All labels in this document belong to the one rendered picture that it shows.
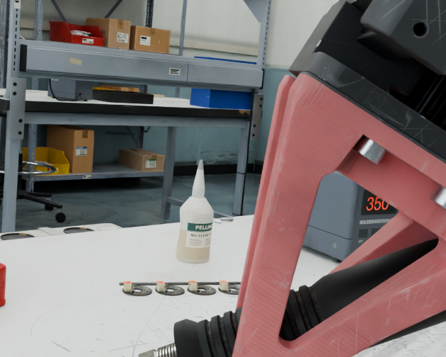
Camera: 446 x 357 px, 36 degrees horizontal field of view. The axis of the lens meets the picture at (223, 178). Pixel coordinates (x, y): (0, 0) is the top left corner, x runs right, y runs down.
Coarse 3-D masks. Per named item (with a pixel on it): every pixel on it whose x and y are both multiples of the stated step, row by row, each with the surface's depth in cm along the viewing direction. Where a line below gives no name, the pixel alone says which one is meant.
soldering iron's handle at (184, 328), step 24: (432, 240) 19; (360, 264) 19; (384, 264) 18; (408, 264) 18; (312, 288) 19; (336, 288) 18; (360, 288) 18; (240, 312) 19; (288, 312) 18; (312, 312) 18; (192, 336) 19; (216, 336) 18; (288, 336) 18
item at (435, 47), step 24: (360, 0) 15; (384, 0) 13; (408, 0) 13; (432, 0) 13; (384, 24) 13; (408, 24) 13; (432, 24) 13; (384, 48) 15; (408, 48) 13; (432, 48) 13; (432, 72) 17; (408, 96) 18; (432, 96) 17; (432, 120) 17
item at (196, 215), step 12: (204, 192) 68; (192, 204) 67; (204, 204) 68; (180, 216) 68; (192, 216) 67; (204, 216) 67; (180, 228) 68; (192, 228) 67; (204, 228) 67; (180, 240) 68; (192, 240) 67; (204, 240) 68; (180, 252) 68; (192, 252) 68; (204, 252) 68
